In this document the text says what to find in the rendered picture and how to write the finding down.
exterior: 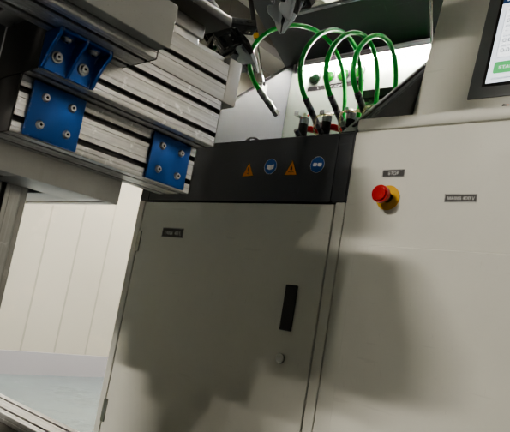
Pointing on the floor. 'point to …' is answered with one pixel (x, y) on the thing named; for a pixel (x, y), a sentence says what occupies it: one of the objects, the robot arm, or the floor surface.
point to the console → (441, 265)
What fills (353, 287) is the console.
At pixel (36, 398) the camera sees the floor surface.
